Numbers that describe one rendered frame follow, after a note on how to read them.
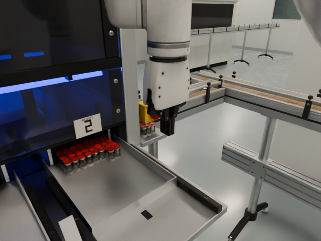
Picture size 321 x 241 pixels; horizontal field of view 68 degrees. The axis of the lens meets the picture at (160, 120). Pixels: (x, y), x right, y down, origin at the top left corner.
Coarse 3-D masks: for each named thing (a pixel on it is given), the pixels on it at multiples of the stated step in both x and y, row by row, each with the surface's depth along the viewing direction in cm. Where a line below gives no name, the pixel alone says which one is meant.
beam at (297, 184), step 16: (224, 144) 154; (224, 160) 157; (240, 160) 147; (256, 160) 138; (272, 160) 138; (256, 176) 141; (272, 176) 133; (288, 176) 126; (304, 176) 124; (288, 192) 128; (304, 192) 122; (320, 192) 116; (320, 208) 118
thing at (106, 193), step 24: (120, 144) 88; (48, 168) 70; (96, 168) 76; (120, 168) 76; (144, 168) 76; (72, 192) 66; (96, 192) 66; (120, 192) 66; (144, 192) 66; (96, 216) 58; (120, 216) 57
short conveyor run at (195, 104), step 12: (192, 84) 132; (204, 84) 136; (216, 84) 133; (192, 96) 124; (204, 96) 125; (216, 96) 133; (180, 108) 115; (192, 108) 122; (204, 108) 129; (156, 120) 106
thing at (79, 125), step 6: (96, 114) 73; (78, 120) 70; (84, 120) 71; (96, 120) 74; (78, 126) 70; (84, 126) 72; (90, 126) 73; (96, 126) 74; (78, 132) 71; (84, 132) 72; (90, 132) 74
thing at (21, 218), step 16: (16, 176) 67; (0, 192) 66; (16, 192) 66; (0, 208) 61; (16, 208) 61; (32, 208) 56; (0, 224) 56; (16, 224) 56; (32, 224) 56; (0, 240) 52; (16, 240) 52; (32, 240) 52; (48, 240) 49
